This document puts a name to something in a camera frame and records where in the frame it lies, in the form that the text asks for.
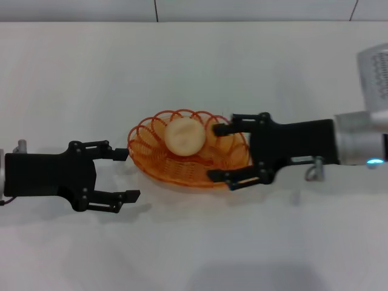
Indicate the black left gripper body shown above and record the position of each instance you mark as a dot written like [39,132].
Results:
[45,174]

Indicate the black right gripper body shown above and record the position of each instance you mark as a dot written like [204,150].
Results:
[297,142]

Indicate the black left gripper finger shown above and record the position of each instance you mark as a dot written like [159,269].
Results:
[120,154]
[131,196]

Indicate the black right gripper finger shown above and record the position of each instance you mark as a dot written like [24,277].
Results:
[218,175]
[224,129]

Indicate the round beige bread bun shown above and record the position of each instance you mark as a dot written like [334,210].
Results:
[185,136]

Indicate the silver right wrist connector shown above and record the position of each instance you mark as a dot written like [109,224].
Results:
[318,171]

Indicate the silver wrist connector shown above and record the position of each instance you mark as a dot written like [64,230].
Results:
[318,171]
[21,146]

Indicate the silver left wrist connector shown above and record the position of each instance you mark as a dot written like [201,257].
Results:
[21,146]

